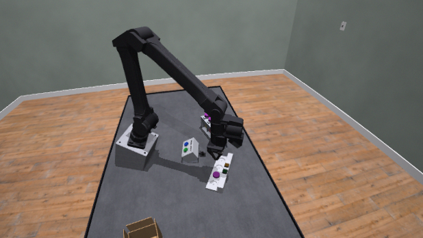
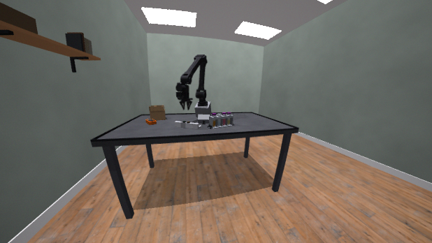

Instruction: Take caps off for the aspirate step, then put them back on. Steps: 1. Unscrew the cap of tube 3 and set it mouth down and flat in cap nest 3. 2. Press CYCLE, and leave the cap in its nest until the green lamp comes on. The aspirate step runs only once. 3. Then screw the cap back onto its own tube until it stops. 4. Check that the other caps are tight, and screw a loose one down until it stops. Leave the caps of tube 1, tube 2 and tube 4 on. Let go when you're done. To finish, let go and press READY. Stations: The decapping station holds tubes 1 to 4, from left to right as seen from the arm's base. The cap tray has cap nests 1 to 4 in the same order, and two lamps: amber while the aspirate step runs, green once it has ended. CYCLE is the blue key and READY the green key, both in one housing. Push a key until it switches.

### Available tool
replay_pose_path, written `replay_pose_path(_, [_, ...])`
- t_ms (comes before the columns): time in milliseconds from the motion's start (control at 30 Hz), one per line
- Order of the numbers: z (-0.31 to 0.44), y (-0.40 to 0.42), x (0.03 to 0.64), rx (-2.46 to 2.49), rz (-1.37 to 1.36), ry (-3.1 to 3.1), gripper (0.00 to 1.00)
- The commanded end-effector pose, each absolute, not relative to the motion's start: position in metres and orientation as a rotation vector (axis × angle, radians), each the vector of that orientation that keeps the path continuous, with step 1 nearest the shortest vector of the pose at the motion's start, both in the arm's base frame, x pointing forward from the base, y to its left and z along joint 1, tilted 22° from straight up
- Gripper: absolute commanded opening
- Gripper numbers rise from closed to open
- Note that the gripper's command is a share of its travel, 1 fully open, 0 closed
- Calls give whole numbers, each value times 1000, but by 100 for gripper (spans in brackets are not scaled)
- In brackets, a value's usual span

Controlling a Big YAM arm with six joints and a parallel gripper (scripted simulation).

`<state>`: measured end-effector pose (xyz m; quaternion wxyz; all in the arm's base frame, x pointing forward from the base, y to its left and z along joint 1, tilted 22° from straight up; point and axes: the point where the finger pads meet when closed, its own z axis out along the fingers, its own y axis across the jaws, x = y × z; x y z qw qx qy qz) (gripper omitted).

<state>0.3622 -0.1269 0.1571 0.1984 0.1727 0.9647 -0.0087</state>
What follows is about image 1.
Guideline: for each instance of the white button housing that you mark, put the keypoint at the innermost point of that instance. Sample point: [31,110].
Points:
[190,151]

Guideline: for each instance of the brown cardboard box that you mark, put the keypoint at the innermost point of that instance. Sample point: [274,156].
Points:
[143,229]

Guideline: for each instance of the white tray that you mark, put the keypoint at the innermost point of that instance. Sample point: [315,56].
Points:
[222,166]

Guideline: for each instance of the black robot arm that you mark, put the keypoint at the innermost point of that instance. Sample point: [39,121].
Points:
[142,39]

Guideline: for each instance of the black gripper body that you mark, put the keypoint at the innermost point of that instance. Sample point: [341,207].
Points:
[212,144]

